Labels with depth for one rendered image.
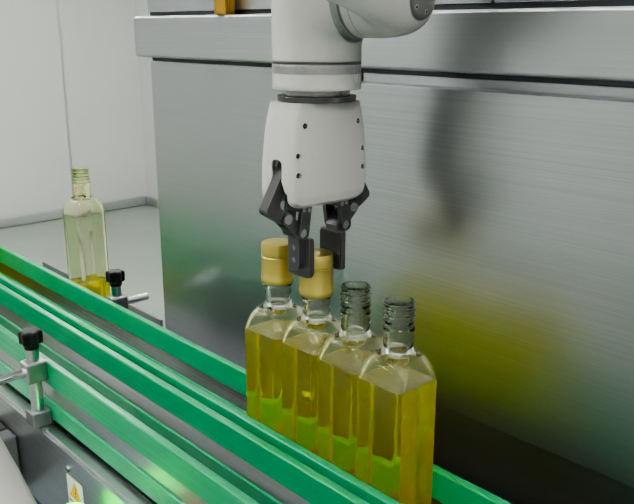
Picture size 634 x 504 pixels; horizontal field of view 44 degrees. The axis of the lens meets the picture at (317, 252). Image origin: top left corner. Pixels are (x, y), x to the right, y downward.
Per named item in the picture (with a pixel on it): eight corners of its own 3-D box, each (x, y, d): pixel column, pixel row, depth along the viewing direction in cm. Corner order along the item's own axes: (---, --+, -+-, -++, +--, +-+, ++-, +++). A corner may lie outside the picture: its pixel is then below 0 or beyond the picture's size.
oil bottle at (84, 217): (113, 308, 146) (103, 167, 139) (86, 316, 142) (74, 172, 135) (96, 301, 150) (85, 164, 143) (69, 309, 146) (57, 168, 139)
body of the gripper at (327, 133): (329, 81, 81) (329, 189, 84) (249, 85, 74) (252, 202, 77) (383, 84, 76) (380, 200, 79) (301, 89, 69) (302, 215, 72)
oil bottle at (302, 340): (352, 500, 87) (355, 316, 81) (314, 520, 83) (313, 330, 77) (318, 479, 91) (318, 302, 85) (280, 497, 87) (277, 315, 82)
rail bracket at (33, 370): (56, 427, 103) (46, 331, 100) (0, 447, 99) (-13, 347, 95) (43, 417, 106) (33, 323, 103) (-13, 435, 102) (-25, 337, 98)
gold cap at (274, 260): (288, 274, 87) (287, 235, 86) (299, 284, 84) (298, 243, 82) (256, 278, 86) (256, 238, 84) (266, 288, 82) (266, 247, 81)
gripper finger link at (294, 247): (293, 205, 78) (293, 271, 80) (267, 210, 76) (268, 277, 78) (314, 211, 76) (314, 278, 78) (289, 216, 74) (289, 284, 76)
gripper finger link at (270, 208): (299, 137, 76) (322, 182, 79) (244, 187, 72) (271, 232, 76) (307, 138, 75) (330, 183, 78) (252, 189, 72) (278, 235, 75)
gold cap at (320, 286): (341, 294, 80) (341, 252, 79) (315, 301, 78) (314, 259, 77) (318, 285, 83) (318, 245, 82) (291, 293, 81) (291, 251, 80)
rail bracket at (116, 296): (156, 344, 131) (152, 266, 127) (119, 355, 126) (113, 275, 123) (144, 337, 134) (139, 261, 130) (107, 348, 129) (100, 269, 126)
